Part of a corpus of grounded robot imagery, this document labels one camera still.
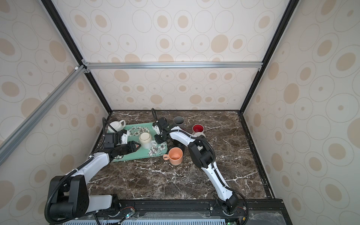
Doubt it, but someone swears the large grey mug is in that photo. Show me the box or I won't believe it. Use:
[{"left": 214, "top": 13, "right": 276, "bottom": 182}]
[{"left": 173, "top": 116, "right": 185, "bottom": 128}]

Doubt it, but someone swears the cream speckled mug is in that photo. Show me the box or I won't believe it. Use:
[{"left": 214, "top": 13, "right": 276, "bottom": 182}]
[{"left": 139, "top": 132, "right": 152, "bottom": 149}]

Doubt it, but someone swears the white ribbed mug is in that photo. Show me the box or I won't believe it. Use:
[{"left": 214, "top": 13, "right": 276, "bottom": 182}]
[{"left": 108, "top": 120, "right": 126, "bottom": 133}]

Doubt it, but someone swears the cream and peach mug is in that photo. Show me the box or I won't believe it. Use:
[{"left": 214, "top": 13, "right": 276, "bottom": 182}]
[{"left": 163, "top": 147, "right": 183, "bottom": 166}]

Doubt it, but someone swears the red mug black handle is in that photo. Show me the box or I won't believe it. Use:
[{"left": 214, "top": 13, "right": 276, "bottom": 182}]
[{"left": 192, "top": 124, "right": 204, "bottom": 133}]

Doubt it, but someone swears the pink mug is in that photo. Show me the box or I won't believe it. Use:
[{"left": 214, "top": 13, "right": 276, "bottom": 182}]
[{"left": 192, "top": 132, "right": 206, "bottom": 140}]

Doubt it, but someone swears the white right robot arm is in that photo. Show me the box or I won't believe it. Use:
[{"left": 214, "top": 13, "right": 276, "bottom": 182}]
[{"left": 153, "top": 117, "right": 248, "bottom": 215}]

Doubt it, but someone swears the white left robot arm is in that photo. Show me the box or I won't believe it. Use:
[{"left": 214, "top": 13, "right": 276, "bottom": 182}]
[{"left": 44, "top": 130, "right": 141, "bottom": 225}]

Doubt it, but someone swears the green floral tray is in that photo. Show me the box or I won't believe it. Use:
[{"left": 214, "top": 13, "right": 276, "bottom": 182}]
[{"left": 113, "top": 122, "right": 168, "bottom": 162}]

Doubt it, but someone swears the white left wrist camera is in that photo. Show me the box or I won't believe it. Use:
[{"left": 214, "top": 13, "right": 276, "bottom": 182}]
[{"left": 119, "top": 129, "right": 130, "bottom": 144}]

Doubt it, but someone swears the aluminium back rail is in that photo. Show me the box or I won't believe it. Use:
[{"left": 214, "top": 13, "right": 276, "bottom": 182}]
[{"left": 83, "top": 61, "right": 263, "bottom": 69}]

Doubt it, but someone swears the aluminium rail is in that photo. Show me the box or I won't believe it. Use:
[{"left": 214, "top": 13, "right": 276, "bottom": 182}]
[
  {"left": 83, "top": 61, "right": 263, "bottom": 69},
  {"left": 1, "top": 65, "right": 85, "bottom": 164}
]

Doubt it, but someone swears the aluminium left rail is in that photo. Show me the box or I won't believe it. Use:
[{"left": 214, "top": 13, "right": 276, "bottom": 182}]
[{"left": 1, "top": 65, "right": 85, "bottom": 164}]

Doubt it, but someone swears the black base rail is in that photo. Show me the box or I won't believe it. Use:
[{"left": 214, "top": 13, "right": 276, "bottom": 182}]
[{"left": 49, "top": 198, "right": 293, "bottom": 225}]

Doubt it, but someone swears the black corner frame post left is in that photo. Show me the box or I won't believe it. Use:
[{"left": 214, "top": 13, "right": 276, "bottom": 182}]
[{"left": 40, "top": 0, "right": 113, "bottom": 114}]

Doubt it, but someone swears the black corner frame post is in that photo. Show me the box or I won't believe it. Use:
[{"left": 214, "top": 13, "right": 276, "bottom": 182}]
[
  {"left": 40, "top": 0, "right": 113, "bottom": 114},
  {"left": 239, "top": 0, "right": 299, "bottom": 115}
]

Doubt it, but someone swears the black corner frame post right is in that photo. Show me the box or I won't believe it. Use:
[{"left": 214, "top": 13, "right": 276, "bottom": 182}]
[{"left": 239, "top": 0, "right": 299, "bottom": 115}]

